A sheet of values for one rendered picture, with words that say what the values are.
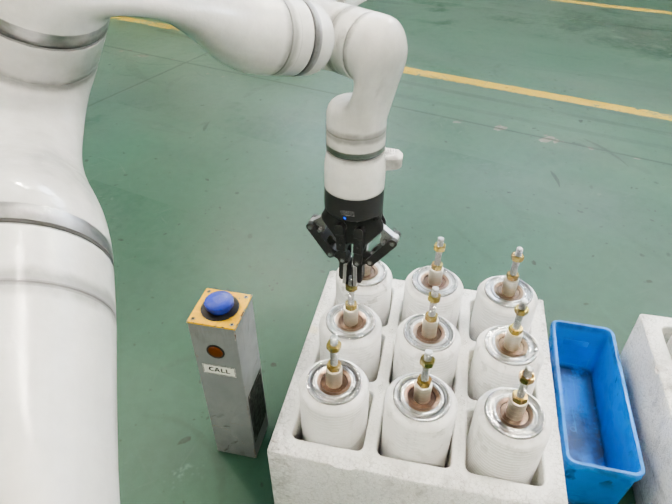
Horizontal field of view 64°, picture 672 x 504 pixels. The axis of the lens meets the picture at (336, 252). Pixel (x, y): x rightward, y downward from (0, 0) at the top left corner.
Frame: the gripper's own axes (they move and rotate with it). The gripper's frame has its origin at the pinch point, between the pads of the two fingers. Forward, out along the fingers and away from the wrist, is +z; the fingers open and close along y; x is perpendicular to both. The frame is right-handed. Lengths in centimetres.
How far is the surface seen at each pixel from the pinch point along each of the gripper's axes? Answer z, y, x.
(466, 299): 16.9, 15.9, 18.5
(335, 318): 9.7, -2.2, -0.4
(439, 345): 9.6, 13.7, -0.7
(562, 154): 35, 35, 119
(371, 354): 13.5, 4.1, -2.3
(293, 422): 17.0, -3.5, -14.9
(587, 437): 34, 41, 10
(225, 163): 35, -66, 78
